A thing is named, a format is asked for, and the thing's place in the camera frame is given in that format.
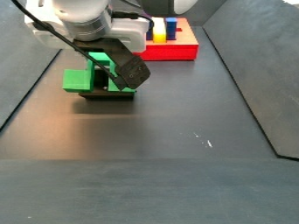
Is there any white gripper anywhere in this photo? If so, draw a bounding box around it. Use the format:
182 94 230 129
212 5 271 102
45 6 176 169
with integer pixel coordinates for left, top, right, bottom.
25 0 148 53

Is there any green bridge block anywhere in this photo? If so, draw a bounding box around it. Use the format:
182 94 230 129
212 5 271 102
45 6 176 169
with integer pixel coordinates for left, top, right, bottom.
61 60 136 94

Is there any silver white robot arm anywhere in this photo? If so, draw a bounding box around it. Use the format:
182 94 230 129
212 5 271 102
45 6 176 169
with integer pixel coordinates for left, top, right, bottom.
24 0 198 53

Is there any black angled fixture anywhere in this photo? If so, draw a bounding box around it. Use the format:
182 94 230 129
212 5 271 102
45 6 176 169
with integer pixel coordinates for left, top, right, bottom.
79 69 135 100

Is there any red base board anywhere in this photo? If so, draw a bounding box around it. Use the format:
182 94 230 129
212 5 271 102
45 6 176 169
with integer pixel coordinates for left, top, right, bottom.
136 17 200 61

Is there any blue block right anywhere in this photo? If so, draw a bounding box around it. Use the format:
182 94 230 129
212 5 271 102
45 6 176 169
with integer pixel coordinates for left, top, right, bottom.
145 29 153 40

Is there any blue block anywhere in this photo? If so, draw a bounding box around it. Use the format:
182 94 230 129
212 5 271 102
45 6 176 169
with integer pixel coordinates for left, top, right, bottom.
164 17 178 40
145 29 153 40

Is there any yellow arch block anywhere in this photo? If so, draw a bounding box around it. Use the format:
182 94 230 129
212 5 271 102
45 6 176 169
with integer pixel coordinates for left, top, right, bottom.
152 17 166 44

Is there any blue block left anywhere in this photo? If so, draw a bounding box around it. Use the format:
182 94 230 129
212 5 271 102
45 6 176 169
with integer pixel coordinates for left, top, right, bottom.
164 17 178 40

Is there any black camera cable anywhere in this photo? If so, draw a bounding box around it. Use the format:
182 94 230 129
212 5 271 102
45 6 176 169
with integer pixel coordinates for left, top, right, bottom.
11 0 129 91

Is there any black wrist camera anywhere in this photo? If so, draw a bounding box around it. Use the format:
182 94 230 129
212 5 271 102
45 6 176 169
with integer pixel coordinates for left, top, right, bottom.
73 38 151 90

